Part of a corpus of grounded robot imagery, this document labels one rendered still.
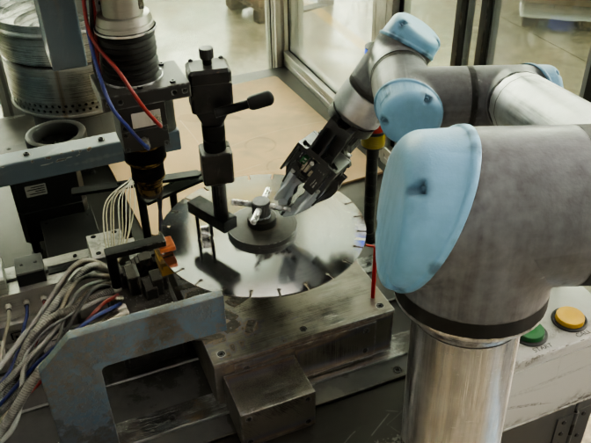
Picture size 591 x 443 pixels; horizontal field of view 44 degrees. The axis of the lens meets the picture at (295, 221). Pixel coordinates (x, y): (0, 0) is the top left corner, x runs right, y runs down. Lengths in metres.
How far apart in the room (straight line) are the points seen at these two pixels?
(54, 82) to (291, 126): 0.59
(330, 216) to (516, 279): 0.71
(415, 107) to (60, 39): 0.50
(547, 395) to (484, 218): 0.70
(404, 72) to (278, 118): 1.05
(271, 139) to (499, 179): 1.36
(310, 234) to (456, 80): 0.38
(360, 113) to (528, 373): 0.43
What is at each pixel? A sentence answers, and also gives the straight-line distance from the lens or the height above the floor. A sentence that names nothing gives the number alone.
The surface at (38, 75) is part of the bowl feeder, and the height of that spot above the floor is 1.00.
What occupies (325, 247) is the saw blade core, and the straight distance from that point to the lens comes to 1.12.
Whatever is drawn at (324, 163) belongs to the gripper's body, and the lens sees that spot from 1.01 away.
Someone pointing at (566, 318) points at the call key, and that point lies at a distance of 1.12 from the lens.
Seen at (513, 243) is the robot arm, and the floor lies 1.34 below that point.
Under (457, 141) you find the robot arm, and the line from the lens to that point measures 0.50.
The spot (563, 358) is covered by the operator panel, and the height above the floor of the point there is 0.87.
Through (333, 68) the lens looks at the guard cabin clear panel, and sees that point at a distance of 1.94.
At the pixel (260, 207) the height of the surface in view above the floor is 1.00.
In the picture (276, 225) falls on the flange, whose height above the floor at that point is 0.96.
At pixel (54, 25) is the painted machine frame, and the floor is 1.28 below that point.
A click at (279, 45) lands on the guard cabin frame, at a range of 2.21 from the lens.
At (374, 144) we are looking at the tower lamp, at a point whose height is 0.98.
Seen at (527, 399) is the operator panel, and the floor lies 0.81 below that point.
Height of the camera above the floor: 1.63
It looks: 35 degrees down
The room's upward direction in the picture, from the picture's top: 1 degrees counter-clockwise
